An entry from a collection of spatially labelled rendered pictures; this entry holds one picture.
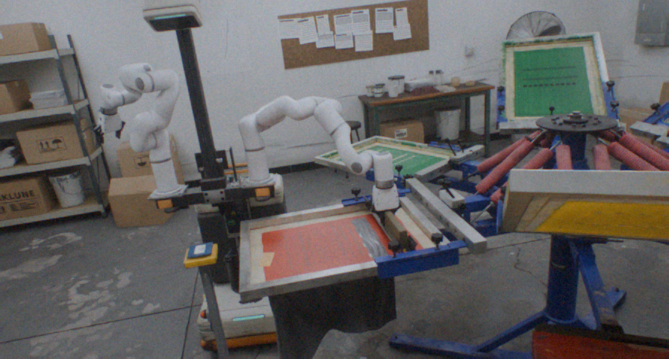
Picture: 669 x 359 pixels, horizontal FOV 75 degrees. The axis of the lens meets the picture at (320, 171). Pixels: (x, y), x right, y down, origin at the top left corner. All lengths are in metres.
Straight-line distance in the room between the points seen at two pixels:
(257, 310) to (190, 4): 1.70
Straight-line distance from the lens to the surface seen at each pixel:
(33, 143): 5.51
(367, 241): 1.81
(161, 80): 1.96
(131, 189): 4.92
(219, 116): 5.51
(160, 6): 1.90
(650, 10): 6.37
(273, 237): 1.94
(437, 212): 1.88
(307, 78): 5.48
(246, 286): 1.58
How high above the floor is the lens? 1.82
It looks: 19 degrees down
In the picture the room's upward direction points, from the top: 7 degrees counter-clockwise
